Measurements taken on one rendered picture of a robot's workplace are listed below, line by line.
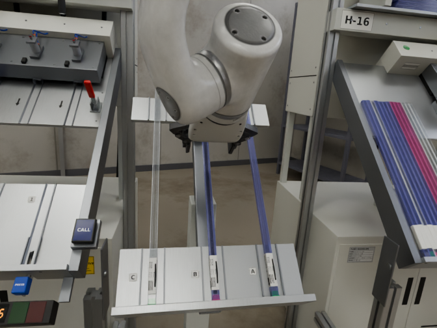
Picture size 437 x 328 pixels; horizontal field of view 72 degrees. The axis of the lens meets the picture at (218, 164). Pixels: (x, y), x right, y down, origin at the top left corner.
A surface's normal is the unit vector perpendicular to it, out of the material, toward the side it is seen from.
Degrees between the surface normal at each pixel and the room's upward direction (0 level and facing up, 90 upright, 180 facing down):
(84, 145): 90
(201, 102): 107
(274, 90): 90
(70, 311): 90
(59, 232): 42
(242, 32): 54
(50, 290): 90
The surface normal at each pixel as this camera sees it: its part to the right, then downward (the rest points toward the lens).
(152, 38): -0.67, 0.34
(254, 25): 0.18, -0.38
